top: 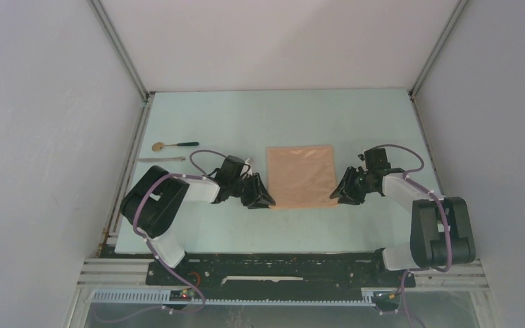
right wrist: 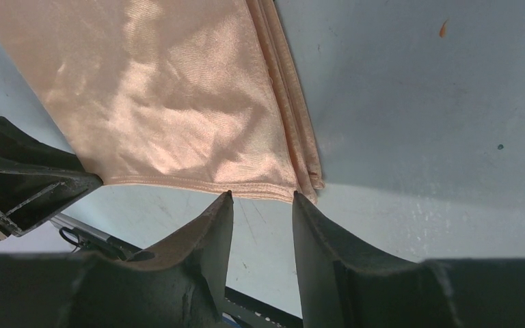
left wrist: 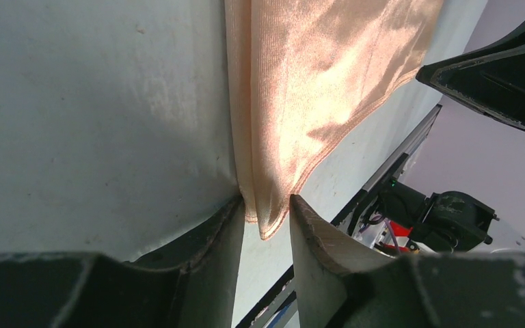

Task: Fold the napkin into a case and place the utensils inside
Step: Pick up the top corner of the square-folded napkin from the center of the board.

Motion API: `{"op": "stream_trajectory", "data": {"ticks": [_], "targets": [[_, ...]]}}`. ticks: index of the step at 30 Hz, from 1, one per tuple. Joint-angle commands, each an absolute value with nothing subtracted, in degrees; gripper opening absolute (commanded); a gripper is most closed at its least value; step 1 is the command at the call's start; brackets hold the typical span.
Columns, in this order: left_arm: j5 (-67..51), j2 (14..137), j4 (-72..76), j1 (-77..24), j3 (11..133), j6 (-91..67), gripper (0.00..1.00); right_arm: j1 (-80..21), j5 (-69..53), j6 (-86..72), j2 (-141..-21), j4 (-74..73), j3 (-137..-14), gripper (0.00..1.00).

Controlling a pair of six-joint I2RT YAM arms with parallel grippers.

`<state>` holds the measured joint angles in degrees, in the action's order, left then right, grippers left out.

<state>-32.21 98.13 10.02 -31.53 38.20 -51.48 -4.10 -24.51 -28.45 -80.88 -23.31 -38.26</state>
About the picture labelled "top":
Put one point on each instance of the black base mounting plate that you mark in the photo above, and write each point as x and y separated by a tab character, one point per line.
298	277

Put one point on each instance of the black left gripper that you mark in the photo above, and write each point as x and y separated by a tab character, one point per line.
261	203

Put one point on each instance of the peach cloth napkin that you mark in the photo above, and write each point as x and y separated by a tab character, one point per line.
301	177

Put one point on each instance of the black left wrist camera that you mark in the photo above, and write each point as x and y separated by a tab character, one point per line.
232	168

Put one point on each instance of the aluminium frame rail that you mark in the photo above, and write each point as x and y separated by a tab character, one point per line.
114	273

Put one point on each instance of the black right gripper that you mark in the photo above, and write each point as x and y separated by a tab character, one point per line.
346	186

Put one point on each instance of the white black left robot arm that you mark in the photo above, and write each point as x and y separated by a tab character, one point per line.
152	205

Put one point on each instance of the silver table knife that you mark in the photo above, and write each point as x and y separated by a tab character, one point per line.
165	159

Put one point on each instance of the white toothed cable duct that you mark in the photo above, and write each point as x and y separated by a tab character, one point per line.
168	297

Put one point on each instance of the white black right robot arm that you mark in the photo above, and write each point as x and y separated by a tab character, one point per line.
440	233

